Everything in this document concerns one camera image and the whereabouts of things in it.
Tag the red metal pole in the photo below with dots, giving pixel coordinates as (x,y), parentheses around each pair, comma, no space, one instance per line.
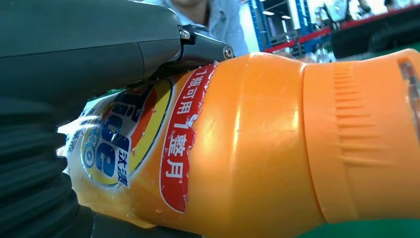
(328,31)

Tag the blue metal rack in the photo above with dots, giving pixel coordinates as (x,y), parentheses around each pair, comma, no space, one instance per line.
(262,26)

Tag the black equipment case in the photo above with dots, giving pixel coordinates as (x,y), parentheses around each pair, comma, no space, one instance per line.
(374,36)

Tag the orange detergent bottle clear cap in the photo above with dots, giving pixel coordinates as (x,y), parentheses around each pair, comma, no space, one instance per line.
(256,148)

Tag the person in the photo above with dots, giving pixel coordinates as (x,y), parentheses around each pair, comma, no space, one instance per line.
(220,23)

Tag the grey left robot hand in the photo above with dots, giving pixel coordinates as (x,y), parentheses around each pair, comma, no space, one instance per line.
(72,49)

